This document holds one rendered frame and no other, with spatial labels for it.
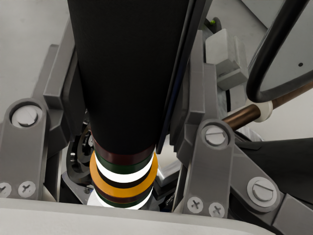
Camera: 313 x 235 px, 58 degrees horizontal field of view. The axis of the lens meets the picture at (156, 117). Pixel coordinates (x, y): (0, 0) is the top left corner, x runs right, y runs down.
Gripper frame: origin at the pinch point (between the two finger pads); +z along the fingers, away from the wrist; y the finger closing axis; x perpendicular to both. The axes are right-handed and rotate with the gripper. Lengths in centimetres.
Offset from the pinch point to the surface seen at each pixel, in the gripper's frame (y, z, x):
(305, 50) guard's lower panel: 70, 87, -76
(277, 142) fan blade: 15.0, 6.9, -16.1
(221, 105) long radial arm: 17.2, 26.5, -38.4
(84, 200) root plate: -6.8, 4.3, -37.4
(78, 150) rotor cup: -7.1, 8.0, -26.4
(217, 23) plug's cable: 16, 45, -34
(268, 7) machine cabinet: 93, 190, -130
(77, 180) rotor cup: -6.2, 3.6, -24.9
